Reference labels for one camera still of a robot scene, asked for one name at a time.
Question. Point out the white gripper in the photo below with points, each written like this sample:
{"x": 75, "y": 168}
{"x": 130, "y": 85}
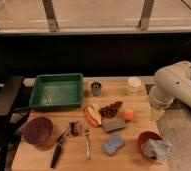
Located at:
{"x": 156, "y": 113}

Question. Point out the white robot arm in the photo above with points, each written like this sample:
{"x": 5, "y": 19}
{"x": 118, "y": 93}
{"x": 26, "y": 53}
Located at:
{"x": 171, "y": 82}

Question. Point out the white paper cup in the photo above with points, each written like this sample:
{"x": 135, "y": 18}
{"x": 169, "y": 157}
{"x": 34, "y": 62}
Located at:
{"x": 133, "y": 85}

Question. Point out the small metal cup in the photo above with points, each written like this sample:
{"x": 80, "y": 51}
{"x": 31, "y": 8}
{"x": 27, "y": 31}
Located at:
{"x": 96, "y": 88}

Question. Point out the brown bowl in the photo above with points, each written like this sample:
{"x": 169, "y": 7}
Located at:
{"x": 143, "y": 137}

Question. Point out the orange fruit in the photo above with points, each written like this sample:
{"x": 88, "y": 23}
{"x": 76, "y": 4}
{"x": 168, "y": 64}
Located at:
{"x": 128, "y": 114}

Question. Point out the grey crumpled cloth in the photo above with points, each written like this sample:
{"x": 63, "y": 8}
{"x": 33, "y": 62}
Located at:
{"x": 156, "y": 149}

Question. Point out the brown grape bunch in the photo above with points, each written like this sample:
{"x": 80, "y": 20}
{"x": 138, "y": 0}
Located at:
{"x": 110, "y": 110}

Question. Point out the grey sponge block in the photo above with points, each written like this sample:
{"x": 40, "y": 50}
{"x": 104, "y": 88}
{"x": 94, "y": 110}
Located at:
{"x": 113, "y": 124}

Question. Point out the blue sponge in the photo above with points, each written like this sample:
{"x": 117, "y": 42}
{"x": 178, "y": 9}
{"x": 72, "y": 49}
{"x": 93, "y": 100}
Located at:
{"x": 112, "y": 145}

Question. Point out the metal fork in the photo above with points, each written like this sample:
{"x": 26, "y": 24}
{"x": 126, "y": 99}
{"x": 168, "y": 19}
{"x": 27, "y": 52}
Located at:
{"x": 88, "y": 152}

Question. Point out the black binder clip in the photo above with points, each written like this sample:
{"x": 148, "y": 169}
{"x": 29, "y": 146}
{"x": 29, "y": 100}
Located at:
{"x": 75, "y": 128}

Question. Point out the green plastic tray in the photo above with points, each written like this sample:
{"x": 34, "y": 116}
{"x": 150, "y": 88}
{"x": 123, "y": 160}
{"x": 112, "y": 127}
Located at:
{"x": 54, "y": 91}

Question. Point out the purple bowl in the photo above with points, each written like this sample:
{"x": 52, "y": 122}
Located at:
{"x": 38, "y": 130}

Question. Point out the black chair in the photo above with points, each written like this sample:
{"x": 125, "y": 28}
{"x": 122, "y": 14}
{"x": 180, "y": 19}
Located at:
{"x": 11, "y": 118}

